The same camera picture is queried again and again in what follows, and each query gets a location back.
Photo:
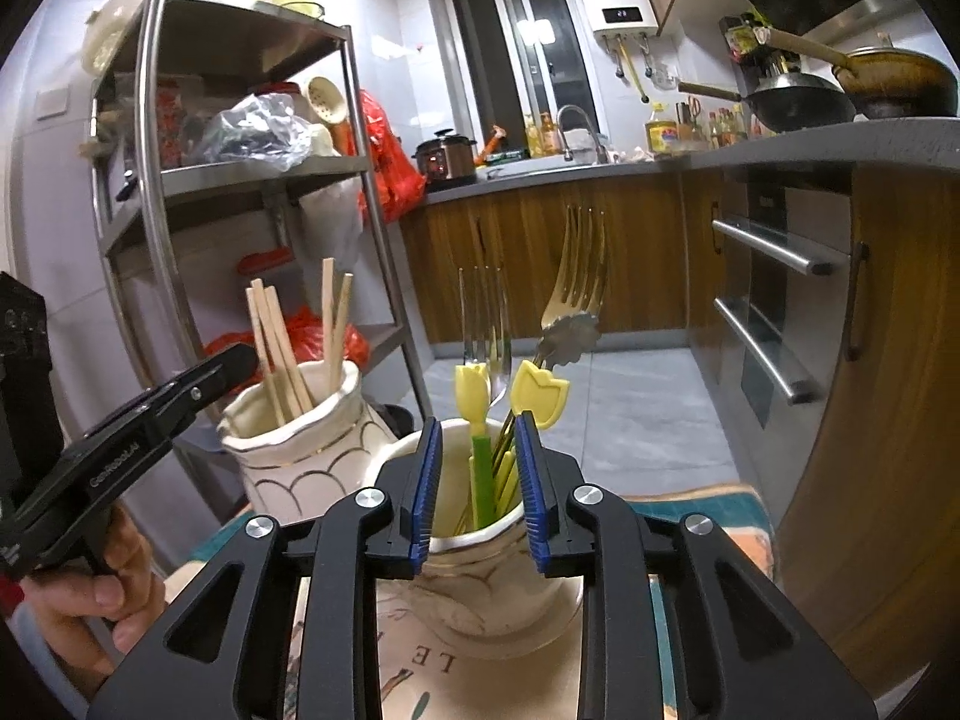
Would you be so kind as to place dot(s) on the glass jar with red contents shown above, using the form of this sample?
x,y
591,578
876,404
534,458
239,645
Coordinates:
x,y
169,124

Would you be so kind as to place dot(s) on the hanging red plastic bag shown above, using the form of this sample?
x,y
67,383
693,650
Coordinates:
x,y
390,165

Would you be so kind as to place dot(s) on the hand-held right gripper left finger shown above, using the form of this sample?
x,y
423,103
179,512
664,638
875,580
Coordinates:
x,y
427,495

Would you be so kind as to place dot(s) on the sliding glass window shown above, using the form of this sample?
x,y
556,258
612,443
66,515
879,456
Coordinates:
x,y
487,52

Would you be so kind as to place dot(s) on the pale green bowl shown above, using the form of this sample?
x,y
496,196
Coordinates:
x,y
296,0

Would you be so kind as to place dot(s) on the silver fork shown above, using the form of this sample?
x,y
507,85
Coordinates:
x,y
480,345

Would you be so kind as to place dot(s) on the wooden cabinet end panel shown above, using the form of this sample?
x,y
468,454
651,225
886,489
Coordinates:
x,y
885,390

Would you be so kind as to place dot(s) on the steel built-in oven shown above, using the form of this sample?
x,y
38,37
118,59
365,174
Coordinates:
x,y
757,337

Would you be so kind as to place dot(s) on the yellow cooking oil bottle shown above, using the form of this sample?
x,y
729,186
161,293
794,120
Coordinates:
x,y
661,136

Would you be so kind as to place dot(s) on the black wok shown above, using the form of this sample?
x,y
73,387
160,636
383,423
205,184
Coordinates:
x,y
802,106

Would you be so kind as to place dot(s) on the yellow tulip plastic spoon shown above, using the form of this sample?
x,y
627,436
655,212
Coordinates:
x,y
538,394
474,390

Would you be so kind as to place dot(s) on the printed quilted cloth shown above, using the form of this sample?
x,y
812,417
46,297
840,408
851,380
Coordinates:
x,y
739,517

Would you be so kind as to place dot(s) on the white floral ceramic double holder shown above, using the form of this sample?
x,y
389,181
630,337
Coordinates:
x,y
300,461

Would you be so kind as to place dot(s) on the golden fork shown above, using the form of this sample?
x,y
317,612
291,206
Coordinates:
x,y
579,277

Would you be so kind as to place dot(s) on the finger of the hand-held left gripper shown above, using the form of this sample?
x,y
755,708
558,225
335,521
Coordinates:
x,y
217,379

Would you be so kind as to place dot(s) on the metal shelf rack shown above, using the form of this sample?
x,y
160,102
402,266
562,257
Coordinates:
x,y
154,165

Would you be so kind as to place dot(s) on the scalloped metal spoon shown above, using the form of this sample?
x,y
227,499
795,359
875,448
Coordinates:
x,y
574,337

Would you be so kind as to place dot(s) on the crumpled red plastic bag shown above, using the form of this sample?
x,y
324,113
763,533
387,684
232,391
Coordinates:
x,y
307,334

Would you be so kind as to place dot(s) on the dark red pressure cooker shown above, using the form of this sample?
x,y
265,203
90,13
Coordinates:
x,y
446,161

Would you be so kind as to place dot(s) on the wooden kitchen base cabinets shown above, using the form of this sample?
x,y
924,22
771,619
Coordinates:
x,y
525,240

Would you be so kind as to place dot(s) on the cream ceramic pot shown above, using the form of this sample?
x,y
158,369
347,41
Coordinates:
x,y
112,30

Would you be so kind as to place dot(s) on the person's left hand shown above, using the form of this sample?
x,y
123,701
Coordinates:
x,y
135,577

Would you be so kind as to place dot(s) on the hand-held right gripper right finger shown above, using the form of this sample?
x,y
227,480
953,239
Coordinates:
x,y
529,495

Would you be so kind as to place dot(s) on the cream slotted ladle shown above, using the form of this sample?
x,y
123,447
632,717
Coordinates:
x,y
326,97

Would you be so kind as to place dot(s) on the white wall switch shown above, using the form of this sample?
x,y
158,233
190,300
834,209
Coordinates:
x,y
52,102

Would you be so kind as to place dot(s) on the white plastic bag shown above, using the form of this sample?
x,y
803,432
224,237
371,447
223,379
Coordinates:
x,y
330,217

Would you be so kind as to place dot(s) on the row of condiment bottles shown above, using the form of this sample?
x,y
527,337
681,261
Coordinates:
x,y
720,127

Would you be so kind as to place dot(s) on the clear plastic bag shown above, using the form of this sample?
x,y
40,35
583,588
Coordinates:
x,y
255,127

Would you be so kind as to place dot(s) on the steel range hood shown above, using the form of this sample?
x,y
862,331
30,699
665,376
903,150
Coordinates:
x,y
892,15

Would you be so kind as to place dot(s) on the chrome kitchen faucet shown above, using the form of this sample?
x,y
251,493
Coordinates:
x,y
598,141

